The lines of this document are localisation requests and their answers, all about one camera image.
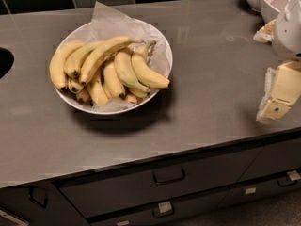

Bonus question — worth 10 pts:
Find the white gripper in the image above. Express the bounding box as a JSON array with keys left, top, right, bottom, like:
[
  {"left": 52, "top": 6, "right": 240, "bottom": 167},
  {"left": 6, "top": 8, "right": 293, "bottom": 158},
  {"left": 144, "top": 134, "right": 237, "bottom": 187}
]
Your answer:
[{"left": 256, "top": 0, "right": 301, "bottom": 124}]

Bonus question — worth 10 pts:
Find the lower centre yellow banana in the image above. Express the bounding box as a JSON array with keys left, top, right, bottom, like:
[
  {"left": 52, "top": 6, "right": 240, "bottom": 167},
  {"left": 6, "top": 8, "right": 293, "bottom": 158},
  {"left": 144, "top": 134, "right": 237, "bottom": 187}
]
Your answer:
[{"left": 87, "top": 69, "right": 108, "bottom": 106}]

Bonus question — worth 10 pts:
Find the white ceramic bowl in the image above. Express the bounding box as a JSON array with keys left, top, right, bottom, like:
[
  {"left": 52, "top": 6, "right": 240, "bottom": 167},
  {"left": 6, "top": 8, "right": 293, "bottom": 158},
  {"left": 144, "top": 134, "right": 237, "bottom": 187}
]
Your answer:
[{"left": 56, "top": 18, "right": 173, "bottom": 115}]

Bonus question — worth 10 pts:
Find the right dark drawer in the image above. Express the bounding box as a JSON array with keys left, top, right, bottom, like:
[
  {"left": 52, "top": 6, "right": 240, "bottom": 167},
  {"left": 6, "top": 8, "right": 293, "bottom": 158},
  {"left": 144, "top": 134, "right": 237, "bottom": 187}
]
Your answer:
[{"left": 219, "top": 138, "right": 301, "bottom": 207}]

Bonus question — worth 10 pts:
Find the small lower left banana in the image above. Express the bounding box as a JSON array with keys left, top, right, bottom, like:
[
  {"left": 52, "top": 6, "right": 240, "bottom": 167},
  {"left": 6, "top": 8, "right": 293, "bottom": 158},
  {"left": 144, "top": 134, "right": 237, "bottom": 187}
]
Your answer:
[{"left": 68, "top": 77, "right": 84, "bottom": 93}]

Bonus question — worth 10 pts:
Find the white paper liner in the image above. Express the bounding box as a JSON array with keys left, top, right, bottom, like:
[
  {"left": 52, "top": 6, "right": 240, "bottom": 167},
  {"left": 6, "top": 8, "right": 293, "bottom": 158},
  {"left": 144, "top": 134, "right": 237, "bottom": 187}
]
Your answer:
[{"left": 82, "top": 1, "right": 172, "bottom": 113}]

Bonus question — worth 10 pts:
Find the middle right yellow banana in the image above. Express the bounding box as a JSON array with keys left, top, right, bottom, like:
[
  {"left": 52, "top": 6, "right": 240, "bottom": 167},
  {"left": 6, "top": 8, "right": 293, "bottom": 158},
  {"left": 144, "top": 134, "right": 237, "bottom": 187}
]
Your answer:
[{"left": 114, "top": 47, "right": 150, "bottom": 93}]

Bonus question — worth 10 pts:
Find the upper dark drawer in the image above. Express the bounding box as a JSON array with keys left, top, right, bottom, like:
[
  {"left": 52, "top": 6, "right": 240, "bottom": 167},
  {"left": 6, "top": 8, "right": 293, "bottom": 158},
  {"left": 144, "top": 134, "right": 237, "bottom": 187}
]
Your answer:
[{"left": 60, "top": 149, "right": 259, "bottom": 218}]

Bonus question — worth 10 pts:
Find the dark drawer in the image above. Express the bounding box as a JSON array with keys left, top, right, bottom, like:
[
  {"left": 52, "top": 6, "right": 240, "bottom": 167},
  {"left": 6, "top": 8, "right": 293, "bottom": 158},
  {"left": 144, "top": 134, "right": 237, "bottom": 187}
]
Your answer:
[
  {"left": 60, "top": 149, "right": 259, "bottom": 218},
  {"left": 88, "top": 187, "right": 228, "bottom": 226},
  {"left": 219, "top": 138, "right": 301, "bottom": 207}
]

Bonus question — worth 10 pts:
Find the left dark cabinet door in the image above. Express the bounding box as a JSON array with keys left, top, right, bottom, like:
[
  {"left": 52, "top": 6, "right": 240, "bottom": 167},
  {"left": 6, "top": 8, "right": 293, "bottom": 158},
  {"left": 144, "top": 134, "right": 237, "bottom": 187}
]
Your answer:
[{"left": 0, "top": 183, "right": 89, "bottom": 226}]

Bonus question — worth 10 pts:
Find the bread piece near bowls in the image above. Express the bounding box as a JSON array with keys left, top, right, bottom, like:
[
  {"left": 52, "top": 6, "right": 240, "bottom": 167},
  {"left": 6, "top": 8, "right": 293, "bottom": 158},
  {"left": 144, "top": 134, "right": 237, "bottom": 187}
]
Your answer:
[{"left": 253, "top": 20, "right": 276, "bottom": 43}]

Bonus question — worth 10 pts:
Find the lower dark drawer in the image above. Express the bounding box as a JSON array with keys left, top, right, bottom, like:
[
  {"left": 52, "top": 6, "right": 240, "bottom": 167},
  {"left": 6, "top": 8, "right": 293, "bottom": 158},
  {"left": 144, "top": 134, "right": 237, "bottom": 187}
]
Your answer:
[{"left": 88, "top": 187, "right": 228, "bottom": 226}]

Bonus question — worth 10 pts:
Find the leftmost yellow banana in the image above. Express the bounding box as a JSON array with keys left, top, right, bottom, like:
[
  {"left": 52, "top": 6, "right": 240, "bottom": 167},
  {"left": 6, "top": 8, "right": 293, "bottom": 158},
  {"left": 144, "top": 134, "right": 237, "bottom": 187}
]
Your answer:
[{"left": 49, "top": 40, "right": 84, "bottom": 91}]

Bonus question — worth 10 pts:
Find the long top yellow banana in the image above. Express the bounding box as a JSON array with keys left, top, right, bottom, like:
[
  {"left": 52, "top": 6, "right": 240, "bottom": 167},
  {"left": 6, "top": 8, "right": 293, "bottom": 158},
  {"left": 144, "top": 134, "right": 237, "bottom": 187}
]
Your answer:
[{"left": 78, "top": 36, "right": 143, "bottom": 86}]

